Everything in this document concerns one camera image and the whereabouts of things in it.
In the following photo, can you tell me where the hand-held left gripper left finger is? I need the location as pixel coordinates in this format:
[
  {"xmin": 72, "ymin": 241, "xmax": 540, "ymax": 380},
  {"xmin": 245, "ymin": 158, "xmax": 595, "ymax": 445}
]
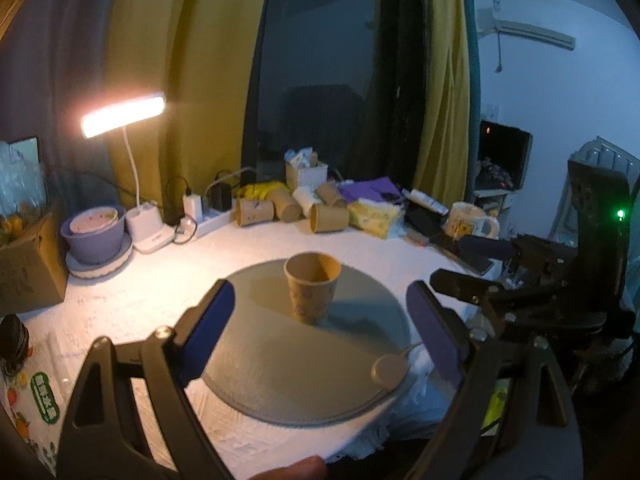
[{"xmin": 56, "ymin": 279, "xmax": 237, "ymax": 480}]

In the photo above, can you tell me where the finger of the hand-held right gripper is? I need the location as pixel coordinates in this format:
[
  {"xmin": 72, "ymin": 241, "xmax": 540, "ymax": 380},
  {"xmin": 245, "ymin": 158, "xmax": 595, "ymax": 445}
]
[
  {"xmin": 457, "ymin": 232, "xmax": 581, "ymax": 286},
  {"xmin": 429, "ymin": 268, "xmax": 621, "ymax": 342}
]

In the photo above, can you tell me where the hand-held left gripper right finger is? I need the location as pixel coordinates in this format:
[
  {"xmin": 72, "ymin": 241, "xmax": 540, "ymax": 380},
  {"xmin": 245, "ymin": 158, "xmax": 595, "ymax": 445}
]
[{"xmin": 406, "ymin": 280, "xmax": 584, "ymax": 480}]

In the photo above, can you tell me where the brown paper cup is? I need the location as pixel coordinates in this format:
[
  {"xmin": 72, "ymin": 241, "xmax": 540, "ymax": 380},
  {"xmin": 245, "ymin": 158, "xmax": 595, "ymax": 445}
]
[
  {"xmin": 314, "ymin": 181, "xmax": 347, "ymax": 209},
  {"xmin": 272, "ymin": 188, "xmax": 303, "ymax": 223},
  {"xmin": 235, "ymin": 197, "xmax": 276, "ymax": 227},
  {"xmin": 308, "ymin": 202, "xmax": 350, "ymax": 234},
  {"xmin": 283, "ymin": 253, "xmax": 342, "ymax": 326}
]

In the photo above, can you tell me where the person's left hand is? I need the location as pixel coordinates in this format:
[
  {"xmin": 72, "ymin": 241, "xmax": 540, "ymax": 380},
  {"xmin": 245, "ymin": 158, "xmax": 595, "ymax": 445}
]
[{"xmin": 246, "ymin": 454, "xmax": 327, "ymax": 480}]

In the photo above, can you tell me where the black phone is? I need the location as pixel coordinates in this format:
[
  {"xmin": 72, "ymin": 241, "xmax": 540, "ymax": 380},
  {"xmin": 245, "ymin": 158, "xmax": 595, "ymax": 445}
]
[{"xmin": 439, "ymin": 239, "xmax": 497, "ymax": 277}]

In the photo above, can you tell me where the white printed mug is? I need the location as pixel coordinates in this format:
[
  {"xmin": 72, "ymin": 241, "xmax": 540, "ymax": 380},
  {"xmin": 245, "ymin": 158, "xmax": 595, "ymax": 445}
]
[{"xmin": 446, "ymin": 202, "xmax": 501, "ymax": 240}]

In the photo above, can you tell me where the white round charger puck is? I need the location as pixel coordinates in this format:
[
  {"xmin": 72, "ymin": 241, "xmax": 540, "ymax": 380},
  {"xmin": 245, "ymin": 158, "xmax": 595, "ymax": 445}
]
[{"xmin": 371, "ymin": 341, "xmax": 425, "ymax": 391}]

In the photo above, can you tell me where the black wallet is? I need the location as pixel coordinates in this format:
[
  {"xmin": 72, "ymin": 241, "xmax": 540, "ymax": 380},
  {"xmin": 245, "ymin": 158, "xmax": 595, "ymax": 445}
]
[{"xmin": 404, "ymin": 207, "xmax": 452, "ymax": 247}]

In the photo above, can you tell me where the white tablecloth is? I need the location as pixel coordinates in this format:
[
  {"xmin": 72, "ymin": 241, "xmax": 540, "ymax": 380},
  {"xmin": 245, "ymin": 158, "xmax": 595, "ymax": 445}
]
[{"xmin": 10, "ymin": 214, "xmax": 503, "ymax": 478}]

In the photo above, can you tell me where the grey round mat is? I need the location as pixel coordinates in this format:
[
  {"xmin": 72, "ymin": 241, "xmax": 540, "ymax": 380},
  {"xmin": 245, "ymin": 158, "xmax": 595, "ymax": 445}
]
[{"xmin": 202, "ymin": 259, "xmax": 414, "ymax": 429}]

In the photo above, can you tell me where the white tube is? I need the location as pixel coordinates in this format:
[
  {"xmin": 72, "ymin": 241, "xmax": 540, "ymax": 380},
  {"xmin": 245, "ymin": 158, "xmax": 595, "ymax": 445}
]
[{"xmin": 402, "ymin": 188, "xmax": 450, "ymax": 215}]

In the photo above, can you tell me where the white rack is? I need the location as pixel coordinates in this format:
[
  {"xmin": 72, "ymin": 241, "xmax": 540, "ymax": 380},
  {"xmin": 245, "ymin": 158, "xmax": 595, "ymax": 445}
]
[{"xmin": 569, "ymin": 134, "xmax": 640, "ymax": 173}]

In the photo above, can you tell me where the black monitor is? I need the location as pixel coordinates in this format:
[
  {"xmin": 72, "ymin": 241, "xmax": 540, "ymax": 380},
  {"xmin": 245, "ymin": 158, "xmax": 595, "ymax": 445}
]
[{"xmin": 479, "ymin": 119, "xmax": 534, "ymax": 192}]

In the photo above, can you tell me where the yellow tissue pack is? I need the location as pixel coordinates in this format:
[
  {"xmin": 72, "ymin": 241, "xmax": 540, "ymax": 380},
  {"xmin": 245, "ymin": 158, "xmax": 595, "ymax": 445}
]
[{"xmin": 347, "ymin": 198, "xmax": 405, "ymax": 239}]

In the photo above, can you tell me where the white power strip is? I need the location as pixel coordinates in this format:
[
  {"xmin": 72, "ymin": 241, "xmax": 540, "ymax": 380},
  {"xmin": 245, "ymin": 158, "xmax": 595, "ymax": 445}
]
[{"xmin": 191, "ymin": 207, "xmax": 237, "ymax": 239}]

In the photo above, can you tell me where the white desk lamp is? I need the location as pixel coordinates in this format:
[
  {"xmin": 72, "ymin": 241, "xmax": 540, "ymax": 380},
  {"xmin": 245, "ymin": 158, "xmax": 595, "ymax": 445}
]
[{"xmin": 81, "ymin": 92, "xmax": 177, "ymax": 255}]

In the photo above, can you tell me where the white plug charger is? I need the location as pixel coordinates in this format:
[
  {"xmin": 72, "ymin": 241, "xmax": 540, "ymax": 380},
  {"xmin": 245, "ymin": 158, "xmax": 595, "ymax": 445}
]
[{"xmin": 183, "ymin": 192, "xmax": 204, "ymax": 222}]

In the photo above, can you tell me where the purple cloth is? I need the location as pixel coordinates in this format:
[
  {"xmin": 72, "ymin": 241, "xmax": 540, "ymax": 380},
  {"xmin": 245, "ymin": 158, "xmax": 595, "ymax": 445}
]
[{"xmin": 339, "ymin": 176, "xmax": 404, "ymax": 202}]

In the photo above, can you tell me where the white scalloped plate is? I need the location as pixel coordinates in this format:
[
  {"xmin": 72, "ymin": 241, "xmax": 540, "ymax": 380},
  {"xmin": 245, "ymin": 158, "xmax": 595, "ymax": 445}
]
[{"xmin": 65, "ymin": 234, "xmax": 135, "ymax": 280}]

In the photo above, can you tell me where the black power adapter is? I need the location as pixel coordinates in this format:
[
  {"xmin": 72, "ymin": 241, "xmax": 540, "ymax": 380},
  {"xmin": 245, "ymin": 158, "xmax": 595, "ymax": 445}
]
[{"xmin": 205, "ymin": 183, "xmax": 234, "ymax": 211}]

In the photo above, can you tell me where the yellow cloth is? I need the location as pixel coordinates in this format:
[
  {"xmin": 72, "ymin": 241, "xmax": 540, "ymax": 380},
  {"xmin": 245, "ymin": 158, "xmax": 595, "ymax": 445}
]
[{"xmin": 237, "ymin": 181, "xmax": 292, "ymax": 202}]

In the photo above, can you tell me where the purple bowl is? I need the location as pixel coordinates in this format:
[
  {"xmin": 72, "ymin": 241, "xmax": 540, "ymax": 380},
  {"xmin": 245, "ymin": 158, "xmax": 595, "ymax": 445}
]
[{"xmin": 60, "ymin": 204, "xmax": 127, "ymax": 266}]

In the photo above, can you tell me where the yellow curtain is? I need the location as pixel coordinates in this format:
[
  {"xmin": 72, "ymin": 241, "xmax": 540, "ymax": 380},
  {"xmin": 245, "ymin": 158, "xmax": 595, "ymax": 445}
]
[
  {"xmin": 106, "ymin": 0, "xmax": 275, "ymax": 213},
  {"xmin": 413, "ymin": 0, "xmax": 475, "ymax": 202}
]

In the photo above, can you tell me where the white storage basket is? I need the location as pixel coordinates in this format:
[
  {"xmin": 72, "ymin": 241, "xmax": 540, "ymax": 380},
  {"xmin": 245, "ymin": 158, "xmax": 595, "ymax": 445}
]
[{"xmin": 284, "ymin": 147, "xmax": 330, "ymax": 189}]

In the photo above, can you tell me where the cardboard box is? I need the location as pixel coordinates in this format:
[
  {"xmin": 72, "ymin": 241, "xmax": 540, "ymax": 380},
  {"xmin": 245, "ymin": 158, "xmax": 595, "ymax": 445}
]
[{"xmin": 0, "ymin": 211, "xmax": 69, "ymax": 319}]

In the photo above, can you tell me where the black round jar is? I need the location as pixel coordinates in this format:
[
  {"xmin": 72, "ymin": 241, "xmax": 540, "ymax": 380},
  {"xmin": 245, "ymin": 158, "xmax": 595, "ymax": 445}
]
[{"xmin": 0, "ymin": 313, "xmax": 32, "ymax": 362}]

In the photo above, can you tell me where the fruit print plastic bag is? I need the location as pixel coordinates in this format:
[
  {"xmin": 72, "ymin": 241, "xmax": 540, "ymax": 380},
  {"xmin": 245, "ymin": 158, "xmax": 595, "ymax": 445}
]
[{"xmin": 0, "ymin": 337, "xmax": 68, "ymax": 477}]

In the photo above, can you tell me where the white air conditioner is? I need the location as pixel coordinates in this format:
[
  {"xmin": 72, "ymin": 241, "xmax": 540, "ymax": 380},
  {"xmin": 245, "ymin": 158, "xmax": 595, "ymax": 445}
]
[{"xmin": 476, "ymin": 6, "xmax": 577, "ymax": 52}]

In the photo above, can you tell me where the clear plastic bottles pack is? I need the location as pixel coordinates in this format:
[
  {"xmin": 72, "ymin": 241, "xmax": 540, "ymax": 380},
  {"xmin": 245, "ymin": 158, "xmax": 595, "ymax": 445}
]
[{"xmin": 0, "ymin": 136, "xmax": 49, "ymax": 237}]

